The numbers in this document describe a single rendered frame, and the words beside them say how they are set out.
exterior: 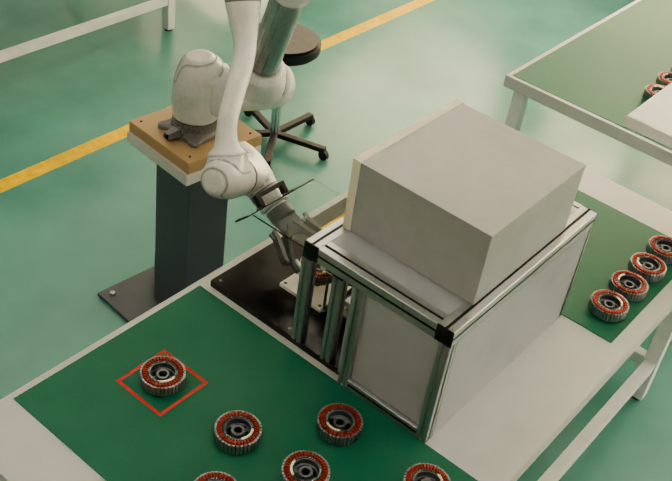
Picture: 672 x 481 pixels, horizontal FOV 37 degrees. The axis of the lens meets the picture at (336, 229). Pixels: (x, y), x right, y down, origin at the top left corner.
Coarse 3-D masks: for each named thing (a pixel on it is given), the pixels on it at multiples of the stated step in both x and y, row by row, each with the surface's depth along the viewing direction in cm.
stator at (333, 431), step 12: (324, 408) 242; (336, 408) 243; (348, 408) 243; (324, 420) 239; (336, 420) 241; (348, 420) 243; (360, 420) 240; (324, 432) 236; (336, 432) 236; (348, 432) 237; (360, 432) 239; (336, 444) 237; (348, 444) 237
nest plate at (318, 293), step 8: (288, 280) 278; (296, 280) 279; (288, 288) 276; (296, 288) 276; (320, 288) 277; (328, 288) 278; (296, 296) 275; (312, 296) 274; (320, 296) 275; (328, 296) 275; (312, 304) 272; (320, 304) 272
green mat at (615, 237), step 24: (600, 216) 328; (624, 216) 330; (600, 240) 317; (624, 240) 319; (648, 240) 320; (600, 264) 307; (624, 264) 309; (576, 288) 296; (600, 288) 298; (576, 312) 288; (600, 336) 281
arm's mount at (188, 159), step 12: (168, 108) 341; (132, 120) 332; (144, 120) 333; (156, 120) 334; (132, 132) 333; (144, 132) 328; (156, 132) 328; (240, 132) 335; (252, 132) 336; (156, 144) 325; (168, 144) 323; (180, 144) 324; (204, 144) 326; (252, 144) 334; (168, 156) 323; (180, 156) 318; (192, 156) 319; (204, 156) 320; (180, 168) 320; (192, 168) 318
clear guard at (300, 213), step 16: (288, 192) 264; (304, 192) 264; (320, 192) 265; (336, 192) 266; (272, 208) 256; (288, 208) 257; (304, 208) 258; (320, 208) 259; (336, 208) 260; (272, 224) 251; (288, 224) 252; (304, 224) 253; (320, 224) 254; (304, 240) 248
